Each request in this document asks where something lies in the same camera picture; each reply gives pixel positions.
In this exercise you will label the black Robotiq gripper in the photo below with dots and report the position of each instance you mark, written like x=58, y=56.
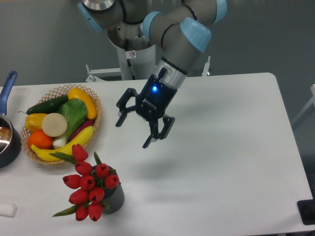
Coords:
x=155, y=100

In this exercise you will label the red tulip bouquet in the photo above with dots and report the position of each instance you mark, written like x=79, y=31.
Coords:
x=82, y=182

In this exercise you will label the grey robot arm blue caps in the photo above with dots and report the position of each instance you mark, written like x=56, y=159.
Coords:
x=102, y=14

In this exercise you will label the dark grey ribbed vase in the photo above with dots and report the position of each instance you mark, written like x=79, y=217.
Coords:
x=107, y=196

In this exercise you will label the purple eggplant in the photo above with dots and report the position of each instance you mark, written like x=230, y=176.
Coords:
x=87, y=123

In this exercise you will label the green bok choy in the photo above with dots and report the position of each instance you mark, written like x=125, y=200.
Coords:
x=75, y=113

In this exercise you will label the yellow banana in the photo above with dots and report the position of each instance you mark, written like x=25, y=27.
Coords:
x=82, y=138

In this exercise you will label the yellow squash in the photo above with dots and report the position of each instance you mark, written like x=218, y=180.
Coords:
x=82, y=95

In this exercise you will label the beige round disc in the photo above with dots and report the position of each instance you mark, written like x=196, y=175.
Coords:
x=54, y=124

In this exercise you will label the green cucumber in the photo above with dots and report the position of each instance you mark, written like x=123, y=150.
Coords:
x=47, y=107

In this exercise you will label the orange fruit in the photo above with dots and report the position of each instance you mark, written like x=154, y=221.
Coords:
x=40, y=140

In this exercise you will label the yellow bell pepper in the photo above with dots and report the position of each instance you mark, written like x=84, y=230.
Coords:
x=33, y=122

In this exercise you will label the white furniture leg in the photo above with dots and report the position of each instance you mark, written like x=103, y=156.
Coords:
x=306, y=110

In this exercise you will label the white cylinder object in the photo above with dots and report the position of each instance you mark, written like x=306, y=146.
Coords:
x=8, y=210

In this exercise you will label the black device at table edge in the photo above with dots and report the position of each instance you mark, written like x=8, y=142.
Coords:
x=307, y=211

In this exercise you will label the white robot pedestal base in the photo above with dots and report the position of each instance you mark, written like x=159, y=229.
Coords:
x=155, y=44

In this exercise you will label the dark saucepan blue handle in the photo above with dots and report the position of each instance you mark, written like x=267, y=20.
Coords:
x=10, y=142

